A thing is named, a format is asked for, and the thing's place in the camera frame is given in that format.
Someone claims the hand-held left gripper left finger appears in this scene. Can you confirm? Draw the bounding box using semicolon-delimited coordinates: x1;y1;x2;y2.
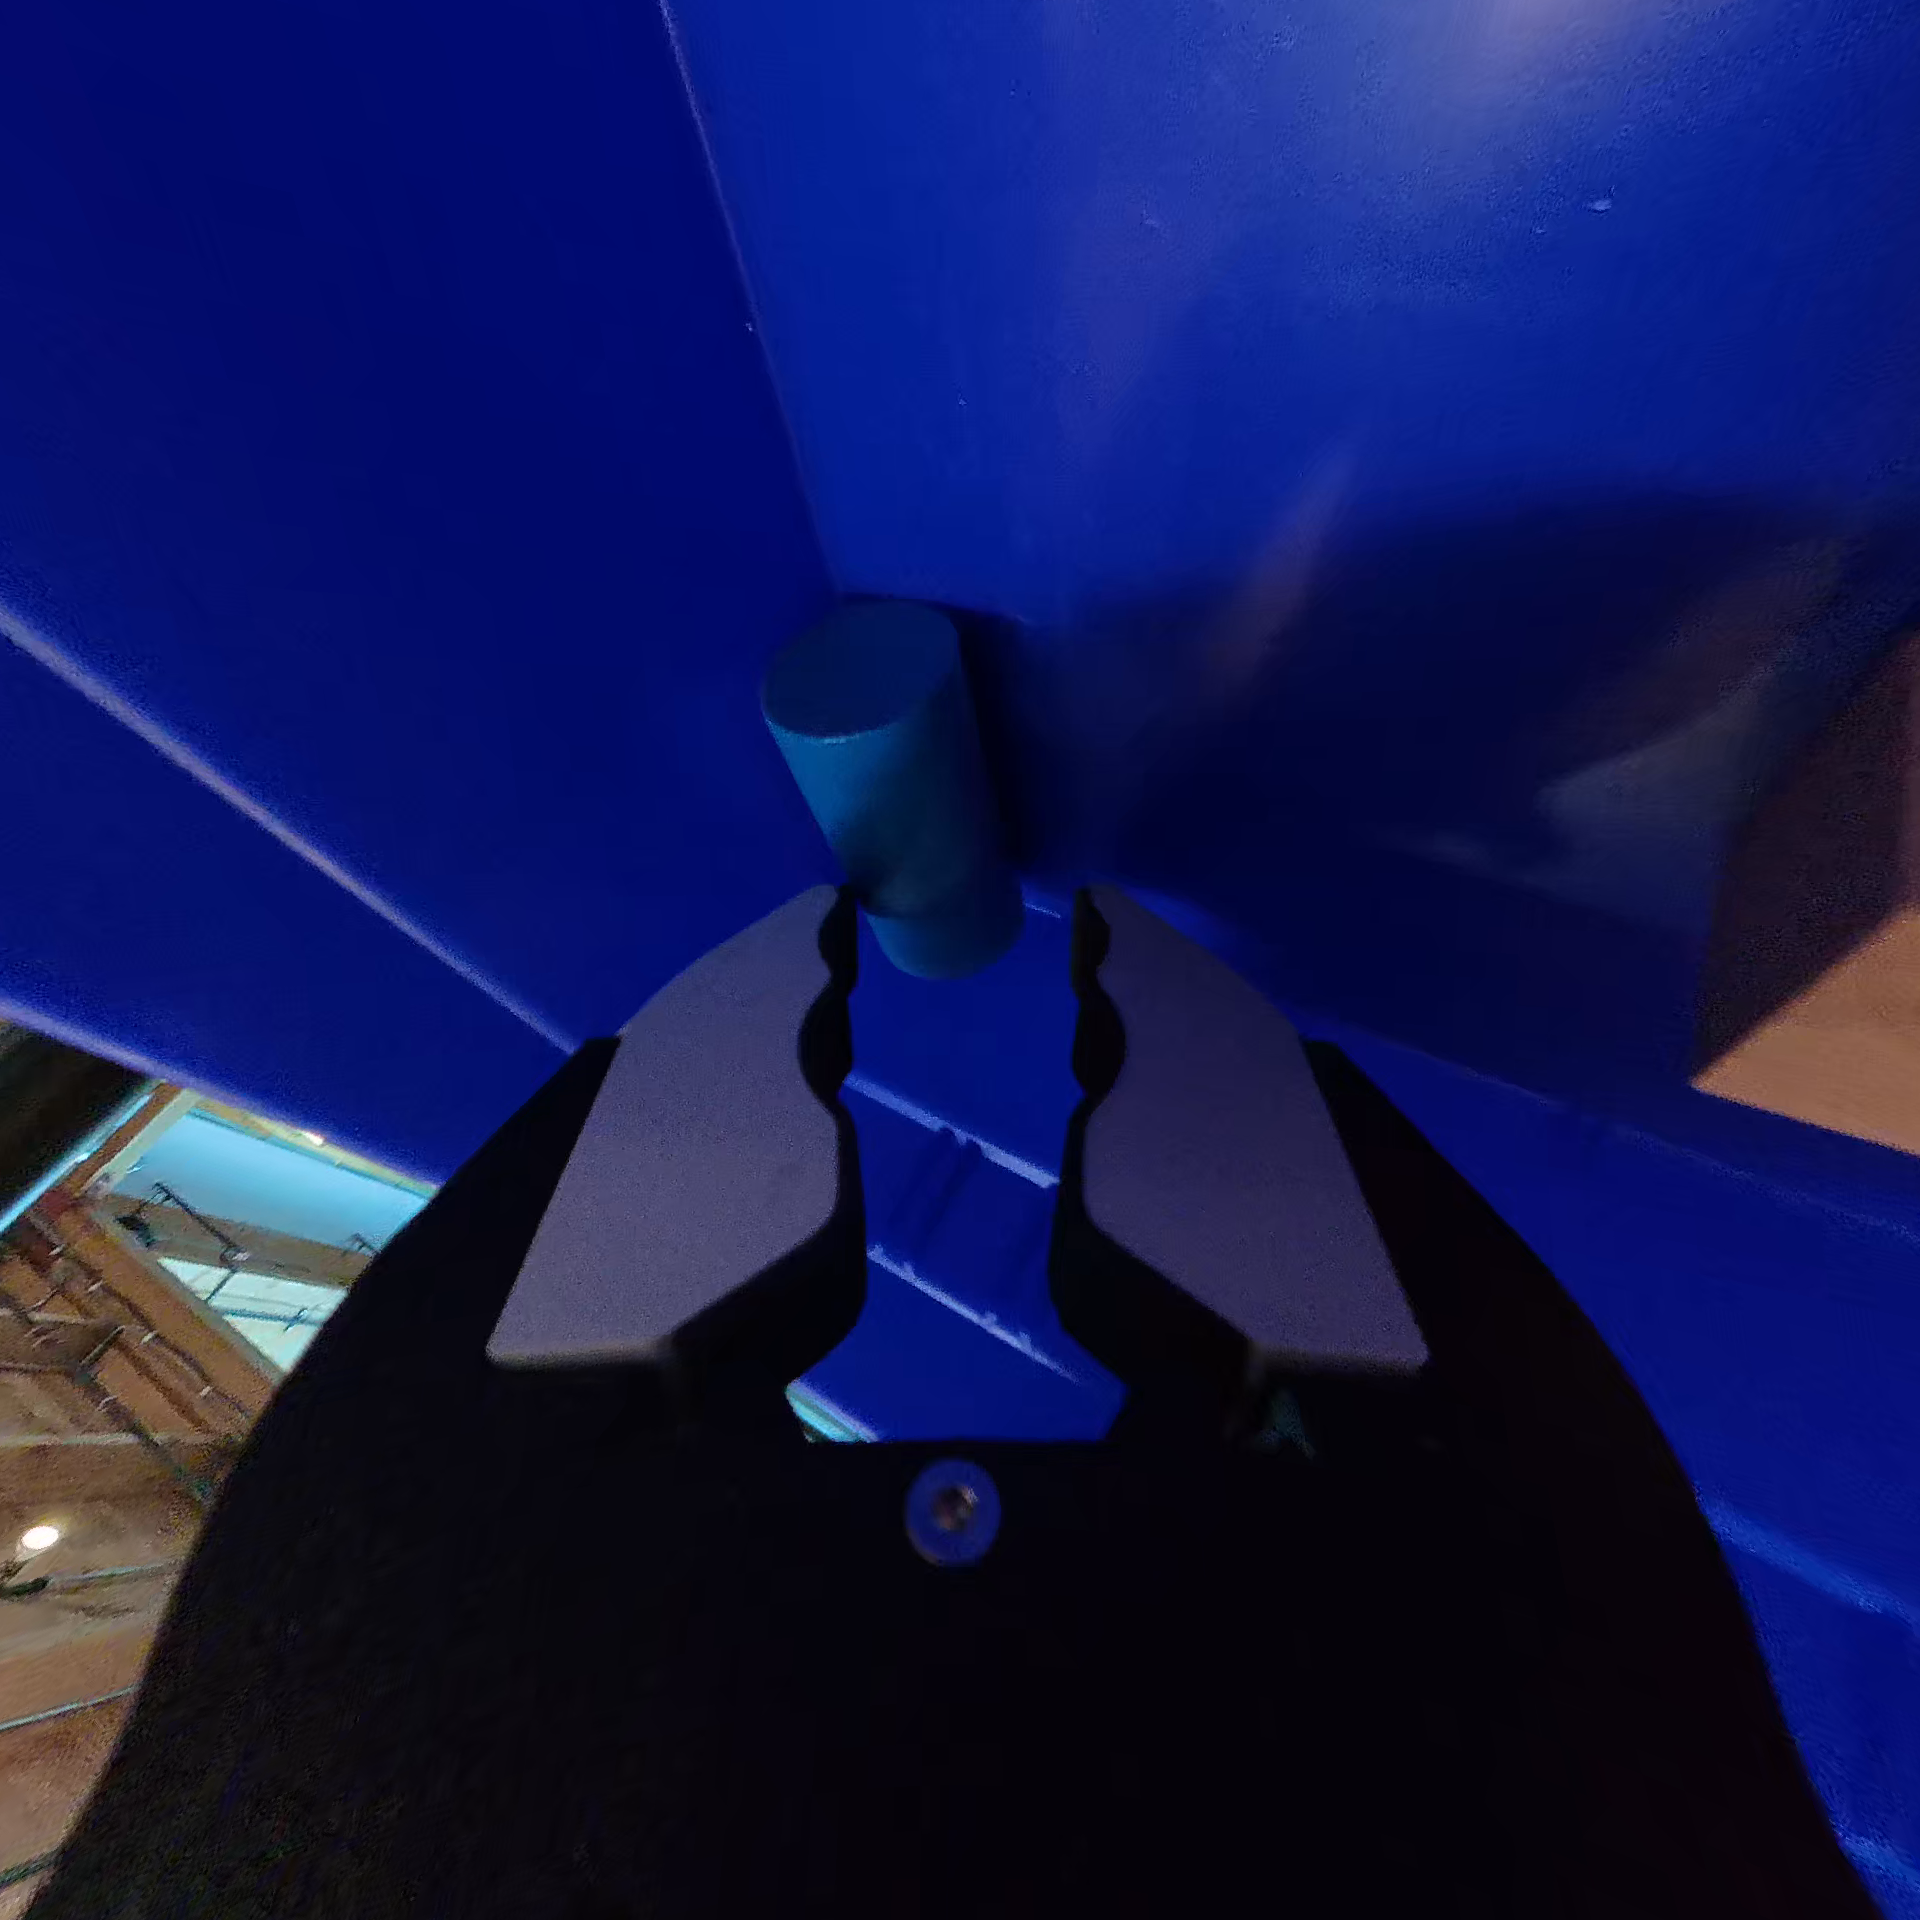
486;882;874;1389

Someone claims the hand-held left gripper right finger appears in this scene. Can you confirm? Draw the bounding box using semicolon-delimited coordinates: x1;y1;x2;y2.
1048;882;1431;1402

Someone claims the blue wooden cylinder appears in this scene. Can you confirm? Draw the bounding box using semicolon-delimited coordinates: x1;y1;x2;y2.
759;596;1030;982

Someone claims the blue plastic bin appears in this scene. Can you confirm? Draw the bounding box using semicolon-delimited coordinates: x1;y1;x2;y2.
0;0;1920;1898

